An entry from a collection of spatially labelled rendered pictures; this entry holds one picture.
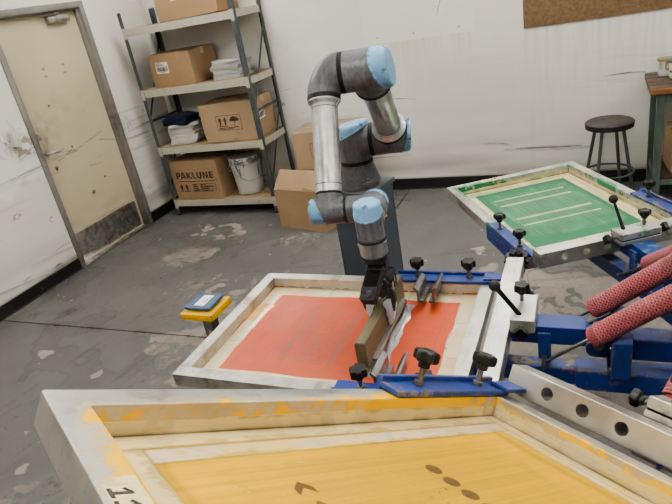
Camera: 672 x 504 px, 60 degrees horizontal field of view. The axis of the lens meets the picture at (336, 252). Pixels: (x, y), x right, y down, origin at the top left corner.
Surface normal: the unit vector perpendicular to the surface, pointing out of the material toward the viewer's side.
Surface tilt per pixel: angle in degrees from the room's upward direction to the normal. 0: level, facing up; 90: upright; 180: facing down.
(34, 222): 90
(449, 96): 90
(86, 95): 90
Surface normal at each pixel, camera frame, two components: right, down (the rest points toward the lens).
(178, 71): -0.42, 0.44
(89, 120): 0.92, 0.01
